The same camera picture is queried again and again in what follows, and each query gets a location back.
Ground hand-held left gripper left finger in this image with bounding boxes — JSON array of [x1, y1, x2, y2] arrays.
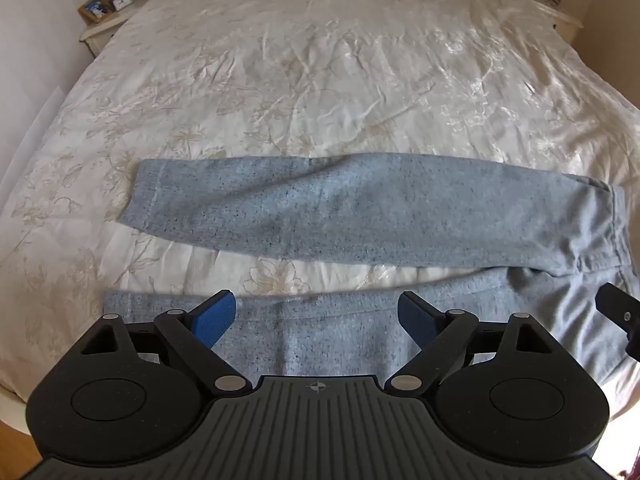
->
[[80, 290, 248, 395]]

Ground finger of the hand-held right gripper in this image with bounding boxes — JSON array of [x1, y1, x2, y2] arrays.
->
[[595, 282, 640, 361]]

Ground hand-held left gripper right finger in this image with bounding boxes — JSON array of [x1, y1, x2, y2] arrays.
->
[[385, 290, 552, 394]]

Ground grey-blue speckled pants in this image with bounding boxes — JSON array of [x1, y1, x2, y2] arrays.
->
[[102, 154, 640, 386]]

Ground white floral bedspread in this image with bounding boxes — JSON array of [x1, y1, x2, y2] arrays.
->
[[0, 0, 640, 406]]

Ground wooden picture frame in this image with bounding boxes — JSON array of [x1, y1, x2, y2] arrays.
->
[[78, 0, 115, 25]]

